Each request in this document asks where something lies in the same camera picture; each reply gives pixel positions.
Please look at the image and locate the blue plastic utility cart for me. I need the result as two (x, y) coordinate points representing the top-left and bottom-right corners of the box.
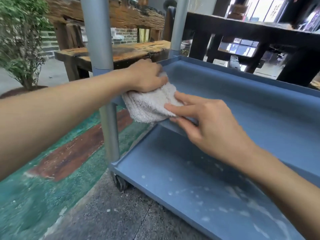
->
(80, 0), (320, 240)

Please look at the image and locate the person's left hand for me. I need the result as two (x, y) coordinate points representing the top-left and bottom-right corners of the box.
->
(124, 58), (169, 93)

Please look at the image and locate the rustic wooden bench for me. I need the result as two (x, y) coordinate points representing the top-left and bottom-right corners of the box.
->
(44, 0), (172, 82)

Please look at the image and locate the black caster wheel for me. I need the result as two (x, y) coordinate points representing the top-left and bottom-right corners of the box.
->
(111, 172), (130, 192)

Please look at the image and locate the green leafy shrub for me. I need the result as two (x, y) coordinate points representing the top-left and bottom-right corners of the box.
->
(0, 0), (52, 91)

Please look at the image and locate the person's left forearm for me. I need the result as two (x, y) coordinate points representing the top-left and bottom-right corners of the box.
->
(0, 68), (130, 181)

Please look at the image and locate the small brown wooden box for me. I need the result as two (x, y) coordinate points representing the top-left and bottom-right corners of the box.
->
(227, 4), (248, 21)

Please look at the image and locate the dark chair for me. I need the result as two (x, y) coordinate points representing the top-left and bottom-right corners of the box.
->
(162, 0), (177, 42)

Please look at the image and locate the dark brown plant pot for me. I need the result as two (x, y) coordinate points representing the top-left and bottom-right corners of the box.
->
(0, 85), (48, 99)

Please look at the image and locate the white terry towel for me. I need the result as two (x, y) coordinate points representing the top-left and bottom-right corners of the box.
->
(121, 72), (186, 123)

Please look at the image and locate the dark wooden table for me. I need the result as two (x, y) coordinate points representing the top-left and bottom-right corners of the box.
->
(184, 12), (320, 87)

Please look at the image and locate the person's right hand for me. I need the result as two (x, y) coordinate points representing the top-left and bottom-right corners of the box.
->
(164, 91), (258, 168)

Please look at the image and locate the thick grey cart pole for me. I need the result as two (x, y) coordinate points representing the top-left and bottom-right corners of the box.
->
(170, 0), (191, 58)
(80, 0), (121, 163)

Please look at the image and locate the person's right forearm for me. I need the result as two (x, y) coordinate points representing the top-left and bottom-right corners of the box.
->
(234, 144), (320, 240)

